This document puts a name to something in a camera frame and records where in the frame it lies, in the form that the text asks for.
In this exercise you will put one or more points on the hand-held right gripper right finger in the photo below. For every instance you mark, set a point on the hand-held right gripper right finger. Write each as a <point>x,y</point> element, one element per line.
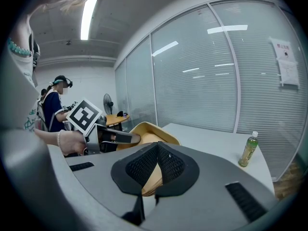
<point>216,177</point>

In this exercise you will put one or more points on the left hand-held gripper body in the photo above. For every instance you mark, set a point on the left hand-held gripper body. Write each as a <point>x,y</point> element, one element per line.
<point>83,115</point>

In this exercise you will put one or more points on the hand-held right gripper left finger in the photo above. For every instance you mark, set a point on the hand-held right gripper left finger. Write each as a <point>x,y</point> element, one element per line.
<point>101,167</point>

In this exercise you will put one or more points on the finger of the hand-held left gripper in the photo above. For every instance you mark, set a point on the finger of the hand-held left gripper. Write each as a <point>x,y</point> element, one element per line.
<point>122,137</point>
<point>108,147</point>

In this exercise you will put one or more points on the person's left forearm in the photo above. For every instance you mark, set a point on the person's left forearm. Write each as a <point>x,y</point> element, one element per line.
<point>48,137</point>

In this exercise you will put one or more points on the person's left hand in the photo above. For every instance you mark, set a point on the person's left hand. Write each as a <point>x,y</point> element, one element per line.
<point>72,142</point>

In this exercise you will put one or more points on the round wooden table black base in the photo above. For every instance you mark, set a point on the round wooden table black base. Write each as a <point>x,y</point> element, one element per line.
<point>115,120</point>

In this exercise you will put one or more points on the black cap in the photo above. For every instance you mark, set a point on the black cap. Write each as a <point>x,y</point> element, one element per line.
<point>119,114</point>

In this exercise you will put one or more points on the black standing fan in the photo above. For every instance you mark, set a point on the black standing fan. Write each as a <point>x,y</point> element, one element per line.
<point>107,102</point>

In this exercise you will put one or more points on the green tea bottle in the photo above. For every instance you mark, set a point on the green tea bottle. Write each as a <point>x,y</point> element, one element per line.
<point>247,153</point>

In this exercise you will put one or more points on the person's white printed shirt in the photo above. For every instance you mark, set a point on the person's white printed shirt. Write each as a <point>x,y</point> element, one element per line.
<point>14,93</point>

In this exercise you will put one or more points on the ceiling light strip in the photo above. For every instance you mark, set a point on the ceiling light strip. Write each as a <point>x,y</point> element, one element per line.
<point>87,18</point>

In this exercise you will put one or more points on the person's neck and chest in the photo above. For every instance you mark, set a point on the person's neck and chest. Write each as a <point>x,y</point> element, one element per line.
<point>22,32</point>

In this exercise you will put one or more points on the paper notice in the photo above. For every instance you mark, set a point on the paper notice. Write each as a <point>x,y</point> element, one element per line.
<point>286,66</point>

